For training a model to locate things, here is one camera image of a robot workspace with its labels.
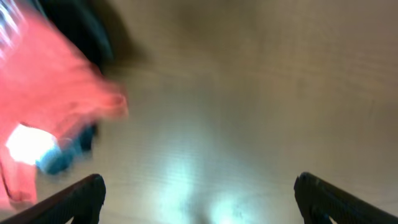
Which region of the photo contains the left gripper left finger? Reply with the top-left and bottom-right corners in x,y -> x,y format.
1,174 -> 106,224

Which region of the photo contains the red t-shirt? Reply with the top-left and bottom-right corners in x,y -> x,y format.
1,1 -> 128,210

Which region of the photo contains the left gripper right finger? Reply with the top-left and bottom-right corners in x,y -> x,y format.
294,172 -> 397,224

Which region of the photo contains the navy blue folded garment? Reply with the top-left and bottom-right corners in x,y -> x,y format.
35,124 -> 98,175

